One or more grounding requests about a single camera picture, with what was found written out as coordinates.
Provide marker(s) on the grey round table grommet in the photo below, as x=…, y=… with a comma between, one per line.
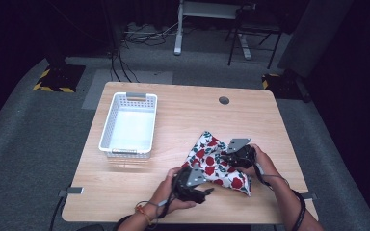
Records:
x=224, y=100

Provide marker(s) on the white plastic basket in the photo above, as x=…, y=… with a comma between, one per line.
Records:
x=131, y=128

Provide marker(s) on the black metal chair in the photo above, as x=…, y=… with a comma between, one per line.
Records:
x=257, y=27

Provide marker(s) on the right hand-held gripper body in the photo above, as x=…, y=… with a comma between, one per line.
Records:
x=242, y=157

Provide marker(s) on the grey table edge clamp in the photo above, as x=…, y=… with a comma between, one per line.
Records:
x=72, y=191
x=311, y=196

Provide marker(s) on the black yellow striped stand base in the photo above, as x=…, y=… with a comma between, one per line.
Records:
x=59, y=78
x=282, y=85

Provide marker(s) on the white desk frame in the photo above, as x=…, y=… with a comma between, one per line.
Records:
x=205, y=9

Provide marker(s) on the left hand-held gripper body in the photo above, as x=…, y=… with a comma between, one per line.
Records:
x=188, y=186

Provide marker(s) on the person's right hand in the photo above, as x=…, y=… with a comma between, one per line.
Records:
x=268, y=170

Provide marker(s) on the grey curtain panel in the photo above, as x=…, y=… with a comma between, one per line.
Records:
x=314, y=35

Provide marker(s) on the person's left hand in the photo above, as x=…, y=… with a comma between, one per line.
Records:
x=162, y=199

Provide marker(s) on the white red floral garment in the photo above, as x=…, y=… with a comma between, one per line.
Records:
x=207, y=157

